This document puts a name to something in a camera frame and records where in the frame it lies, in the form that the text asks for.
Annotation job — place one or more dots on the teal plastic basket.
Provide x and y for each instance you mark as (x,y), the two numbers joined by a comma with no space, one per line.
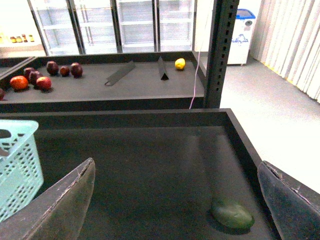
(21,174)

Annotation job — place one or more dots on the white blue chest freezer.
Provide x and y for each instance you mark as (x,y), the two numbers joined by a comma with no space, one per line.
(241,37)

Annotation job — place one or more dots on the bright red apple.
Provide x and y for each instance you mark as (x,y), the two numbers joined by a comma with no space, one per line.
(44,83)

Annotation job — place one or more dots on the large dark red apple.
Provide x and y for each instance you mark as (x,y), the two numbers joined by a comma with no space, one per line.
(52,68)

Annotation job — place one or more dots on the white vertical blinds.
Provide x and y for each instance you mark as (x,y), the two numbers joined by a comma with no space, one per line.
(286,39)

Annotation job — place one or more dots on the dark red apple right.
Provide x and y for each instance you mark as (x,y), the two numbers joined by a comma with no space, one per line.
(76,70)

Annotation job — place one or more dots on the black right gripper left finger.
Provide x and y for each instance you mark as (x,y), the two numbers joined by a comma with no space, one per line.
(59,212)

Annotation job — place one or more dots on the dark red apple behind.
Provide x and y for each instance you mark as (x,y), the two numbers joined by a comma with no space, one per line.
(27,71)

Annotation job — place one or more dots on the black perforated shelf post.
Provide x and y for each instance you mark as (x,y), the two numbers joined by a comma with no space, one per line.
(221,32)

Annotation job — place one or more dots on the amber jars on shelf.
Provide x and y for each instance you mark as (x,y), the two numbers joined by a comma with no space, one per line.
(22,39)

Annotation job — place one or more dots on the flat black divider strip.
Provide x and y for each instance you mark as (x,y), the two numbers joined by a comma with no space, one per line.
(119,74)

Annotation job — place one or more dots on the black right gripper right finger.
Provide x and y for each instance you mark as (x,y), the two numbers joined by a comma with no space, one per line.
(294,207)

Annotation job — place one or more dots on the yellow lemon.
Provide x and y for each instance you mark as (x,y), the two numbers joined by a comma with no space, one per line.
(180,64)

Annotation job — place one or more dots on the black display tray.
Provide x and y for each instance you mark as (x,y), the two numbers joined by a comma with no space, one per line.
(156,171)
(141,89)

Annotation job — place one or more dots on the black front display tray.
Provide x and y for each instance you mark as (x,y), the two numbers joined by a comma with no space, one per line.
(156,171)

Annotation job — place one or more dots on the small red apple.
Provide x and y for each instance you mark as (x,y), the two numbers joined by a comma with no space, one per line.
(64,71)

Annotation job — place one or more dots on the black triangular divider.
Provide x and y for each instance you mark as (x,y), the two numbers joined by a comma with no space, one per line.
(162,69)

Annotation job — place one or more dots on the orange red apple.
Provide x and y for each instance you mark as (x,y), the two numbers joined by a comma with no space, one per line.
(19,83)

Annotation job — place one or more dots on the black rear display tray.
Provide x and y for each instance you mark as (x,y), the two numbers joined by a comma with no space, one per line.
(141,89)

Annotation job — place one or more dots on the green avocado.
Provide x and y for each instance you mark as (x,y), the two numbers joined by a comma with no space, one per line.
(231,214)

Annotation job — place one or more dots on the glass door refrigerator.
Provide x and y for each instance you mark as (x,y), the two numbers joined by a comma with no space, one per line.
(87,27)

